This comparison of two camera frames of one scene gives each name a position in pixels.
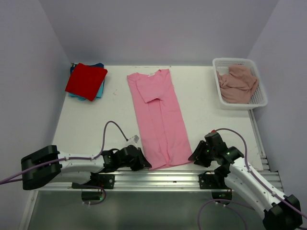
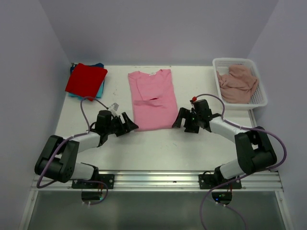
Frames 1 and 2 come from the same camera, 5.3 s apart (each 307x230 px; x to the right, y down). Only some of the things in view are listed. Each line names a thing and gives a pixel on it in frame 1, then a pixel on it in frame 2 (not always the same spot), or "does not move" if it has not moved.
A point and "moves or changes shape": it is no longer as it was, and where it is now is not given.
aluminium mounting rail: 154,179 does not move
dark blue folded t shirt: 72,68 does not move
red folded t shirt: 86,81 does not move
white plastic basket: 240,85 does not move
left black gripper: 142,162 to 123,128
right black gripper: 197,154 to 184,113
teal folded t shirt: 99,94 does not move
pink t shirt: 160,120 moves or changes shape
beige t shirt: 237,85 does not move
